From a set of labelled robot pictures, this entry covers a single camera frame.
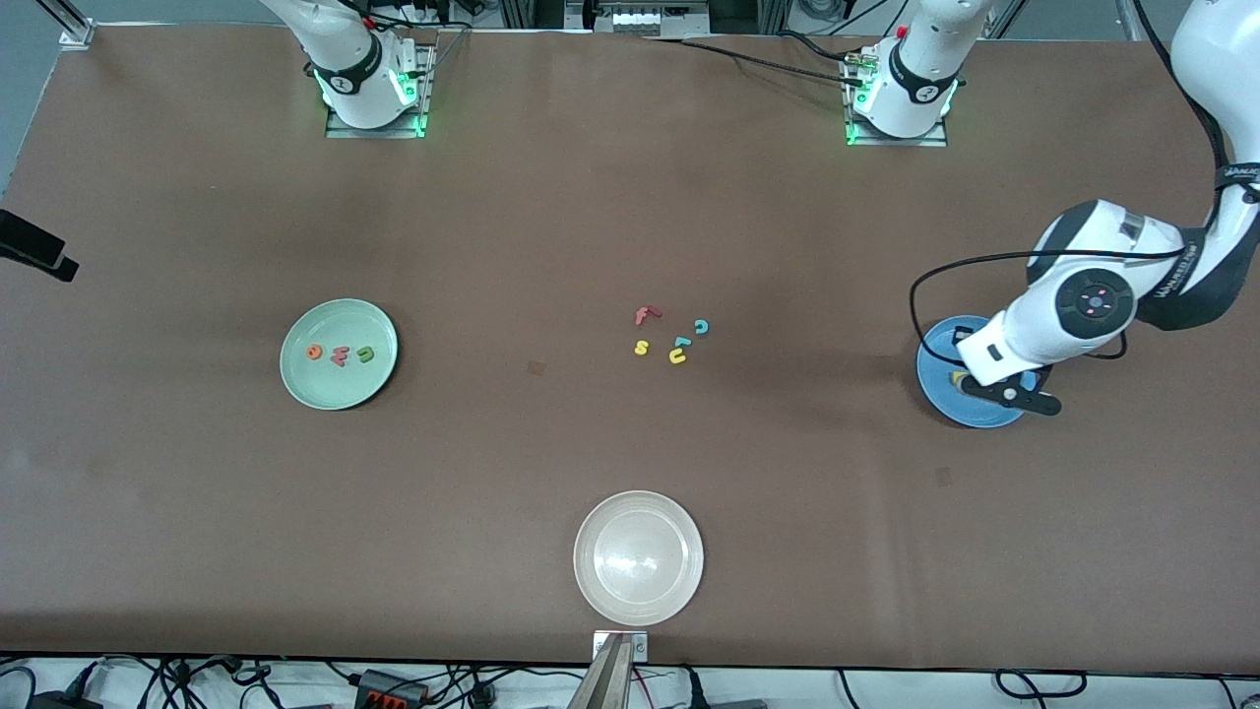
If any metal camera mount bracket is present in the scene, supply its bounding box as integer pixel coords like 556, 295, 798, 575
592, 630, 650, 663

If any black cable across table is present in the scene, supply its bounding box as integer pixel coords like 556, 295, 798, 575
640, 32, 877, 88

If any white translucent round plate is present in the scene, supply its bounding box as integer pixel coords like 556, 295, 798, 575
573, 490, 705, 626

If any green round plate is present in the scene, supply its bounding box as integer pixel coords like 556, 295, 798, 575
280, 298, 399, 411

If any blue round plate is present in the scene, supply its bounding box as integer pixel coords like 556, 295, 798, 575
915, 315, 1052, 428

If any grey connector box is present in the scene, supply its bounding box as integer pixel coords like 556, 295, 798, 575
564, 0, 712, 37

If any black orange power strip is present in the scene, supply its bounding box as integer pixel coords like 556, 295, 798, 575
354, 670, 431, 709

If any aluminium frame post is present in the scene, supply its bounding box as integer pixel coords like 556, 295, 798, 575
39, 0, 96, 48

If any camera mount pole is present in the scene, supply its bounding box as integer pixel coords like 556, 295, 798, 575
566, 635, 636, 709

